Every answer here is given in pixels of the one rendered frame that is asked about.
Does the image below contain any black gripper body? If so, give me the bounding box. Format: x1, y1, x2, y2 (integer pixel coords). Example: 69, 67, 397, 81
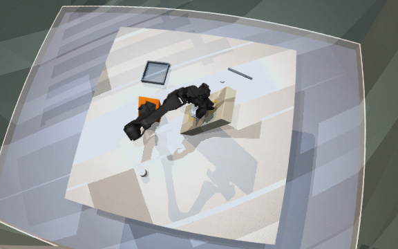
187, 97, 207, 119

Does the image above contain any dark grey rectangular panel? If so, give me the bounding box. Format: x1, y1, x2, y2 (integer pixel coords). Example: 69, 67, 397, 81
180, 86, 236, 136

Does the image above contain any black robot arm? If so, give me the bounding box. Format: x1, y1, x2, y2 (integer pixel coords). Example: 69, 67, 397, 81
123, 83, 211, 140

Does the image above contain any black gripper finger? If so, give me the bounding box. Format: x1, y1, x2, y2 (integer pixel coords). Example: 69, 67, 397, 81
206, 102, 214, 110
203, 97, 214, 106

